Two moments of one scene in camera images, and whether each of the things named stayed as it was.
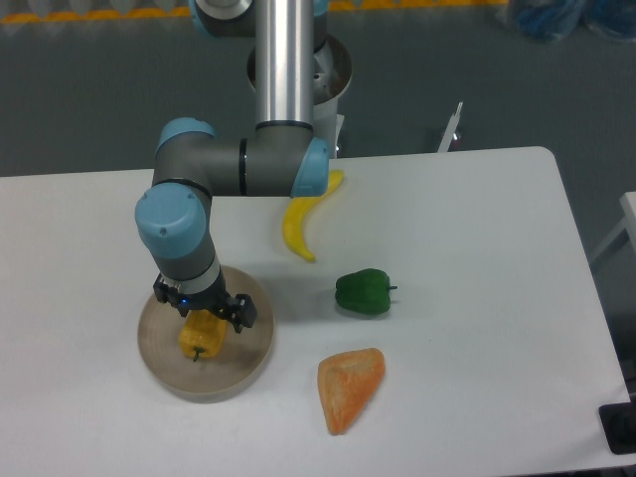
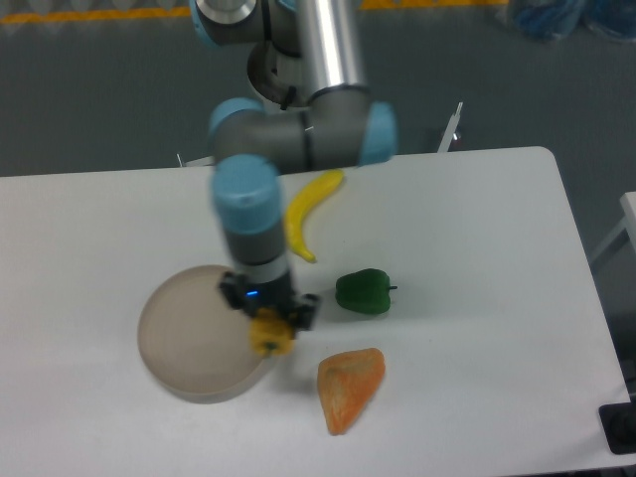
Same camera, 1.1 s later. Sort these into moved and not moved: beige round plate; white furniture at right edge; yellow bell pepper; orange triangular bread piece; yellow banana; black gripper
Moved: yellow bell pepper; black gripper
Not moved: white furniture at right edge; yellow banana; orange triangular bread piece; beige round plate
